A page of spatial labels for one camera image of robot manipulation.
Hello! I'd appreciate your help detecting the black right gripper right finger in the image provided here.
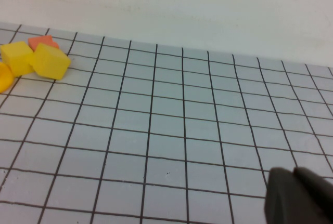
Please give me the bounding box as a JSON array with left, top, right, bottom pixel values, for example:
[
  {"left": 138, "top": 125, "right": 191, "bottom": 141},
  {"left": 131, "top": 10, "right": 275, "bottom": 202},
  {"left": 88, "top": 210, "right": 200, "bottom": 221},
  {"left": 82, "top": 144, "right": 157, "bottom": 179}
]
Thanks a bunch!
[{"left": 293, "top": 166, "right": 333, "bottom": 224}]

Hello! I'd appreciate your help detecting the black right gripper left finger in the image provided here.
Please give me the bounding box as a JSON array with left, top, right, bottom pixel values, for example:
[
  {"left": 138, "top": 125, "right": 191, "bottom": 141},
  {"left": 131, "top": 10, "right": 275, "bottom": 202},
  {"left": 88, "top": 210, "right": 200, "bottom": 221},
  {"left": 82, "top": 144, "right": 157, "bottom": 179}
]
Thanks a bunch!
[{"left": 264, "top": 167, "right": 325, "bottom": 224}]

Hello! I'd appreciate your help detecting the white grid tablecloth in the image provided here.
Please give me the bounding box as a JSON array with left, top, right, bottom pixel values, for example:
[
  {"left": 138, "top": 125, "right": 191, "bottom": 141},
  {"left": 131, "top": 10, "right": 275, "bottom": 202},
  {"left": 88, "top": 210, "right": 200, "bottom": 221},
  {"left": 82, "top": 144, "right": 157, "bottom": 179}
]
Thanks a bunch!
[{"left": 0, "top": 21, "right": 333, "bottom": 224}]

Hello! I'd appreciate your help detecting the yellow foam cube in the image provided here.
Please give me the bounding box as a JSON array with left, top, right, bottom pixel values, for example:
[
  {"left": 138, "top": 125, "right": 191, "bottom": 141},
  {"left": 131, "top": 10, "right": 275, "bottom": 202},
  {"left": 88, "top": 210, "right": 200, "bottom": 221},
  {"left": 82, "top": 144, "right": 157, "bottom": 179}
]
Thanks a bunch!
[
  {"left": 0, "top": 41, "right": 36, "bottom": 77},
  {"left": 29, "top": 42, "right": 72, "bottom": 81}
]

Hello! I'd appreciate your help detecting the orange foam cube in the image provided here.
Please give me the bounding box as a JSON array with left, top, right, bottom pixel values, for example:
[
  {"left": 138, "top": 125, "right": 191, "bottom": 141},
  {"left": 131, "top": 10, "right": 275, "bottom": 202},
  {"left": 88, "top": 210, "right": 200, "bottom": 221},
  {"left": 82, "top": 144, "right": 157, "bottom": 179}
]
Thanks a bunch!
[{"left": 27, "top": 34, "right": 60, "bottom": 53}]

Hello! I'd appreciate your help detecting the yellow rubber duck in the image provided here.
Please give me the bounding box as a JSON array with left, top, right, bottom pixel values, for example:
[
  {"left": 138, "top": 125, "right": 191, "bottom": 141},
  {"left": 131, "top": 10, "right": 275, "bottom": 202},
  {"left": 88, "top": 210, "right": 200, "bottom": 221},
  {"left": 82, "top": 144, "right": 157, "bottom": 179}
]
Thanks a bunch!
[{"left": 0, "top": 61, "right": 15, "bottom": 95}]

